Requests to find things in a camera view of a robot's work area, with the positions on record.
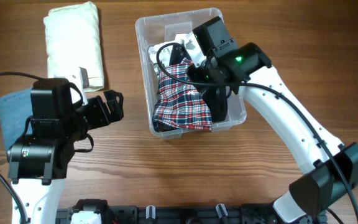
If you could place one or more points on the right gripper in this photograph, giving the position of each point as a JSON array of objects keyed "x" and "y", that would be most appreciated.
[{"x": 201, "y": 84}]

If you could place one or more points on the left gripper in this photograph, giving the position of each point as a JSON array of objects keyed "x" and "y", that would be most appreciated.
[{"x": 115, "y": 108}]

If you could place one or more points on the red blue plaid shirt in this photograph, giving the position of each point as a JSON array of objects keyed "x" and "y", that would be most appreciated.
[{"x": 179, "y": 105}]

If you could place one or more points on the white printed garment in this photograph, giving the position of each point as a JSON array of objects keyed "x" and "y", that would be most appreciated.
[{"x": 164, "y": 55}]

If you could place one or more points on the cream cloth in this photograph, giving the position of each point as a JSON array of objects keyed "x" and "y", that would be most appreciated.
[{"x": 72, "y": 40}]

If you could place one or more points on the blue jeans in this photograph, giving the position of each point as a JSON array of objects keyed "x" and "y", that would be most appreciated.
[{"x": 15, "y": 108}]

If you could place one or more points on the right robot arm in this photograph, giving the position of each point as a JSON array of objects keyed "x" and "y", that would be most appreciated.
[{"x": 329, "y": 168}]

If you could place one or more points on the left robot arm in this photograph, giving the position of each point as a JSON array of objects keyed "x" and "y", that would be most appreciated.
[{"x": 38, "y": 161}]

